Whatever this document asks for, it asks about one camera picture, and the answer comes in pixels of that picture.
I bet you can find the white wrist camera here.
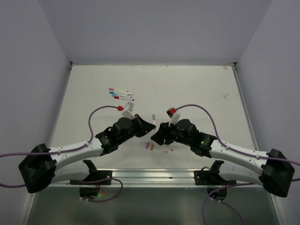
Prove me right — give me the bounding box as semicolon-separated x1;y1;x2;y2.
121;102;135;120
166;107;180;126

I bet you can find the light blue capped pen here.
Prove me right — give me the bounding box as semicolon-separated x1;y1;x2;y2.
112;94;133;98

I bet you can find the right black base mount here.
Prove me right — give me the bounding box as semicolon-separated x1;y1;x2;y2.
194;160;237;201

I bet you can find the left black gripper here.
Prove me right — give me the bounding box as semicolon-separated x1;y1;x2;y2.
118;113;155;144

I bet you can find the aluminium mounting rail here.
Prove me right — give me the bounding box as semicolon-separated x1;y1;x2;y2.
56;167;277;188

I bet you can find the pink capped white pen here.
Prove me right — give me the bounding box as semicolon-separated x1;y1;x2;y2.
109;88;129;93

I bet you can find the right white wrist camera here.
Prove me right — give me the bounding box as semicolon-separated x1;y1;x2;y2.
166;107;180;126

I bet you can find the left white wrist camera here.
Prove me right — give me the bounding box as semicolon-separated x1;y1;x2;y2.
121;102;135;120

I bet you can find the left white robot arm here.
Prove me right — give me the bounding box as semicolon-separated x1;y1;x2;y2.
18;114;156;194

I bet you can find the blue capped white pen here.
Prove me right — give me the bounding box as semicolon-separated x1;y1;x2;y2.
109;91;133;98

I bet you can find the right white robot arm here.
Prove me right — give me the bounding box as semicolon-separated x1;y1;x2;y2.
151;119;295;197

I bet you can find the red capped white pen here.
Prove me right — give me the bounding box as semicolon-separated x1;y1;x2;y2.
114;96;134;101

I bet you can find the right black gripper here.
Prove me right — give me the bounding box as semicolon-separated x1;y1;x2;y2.
150;119;192;146

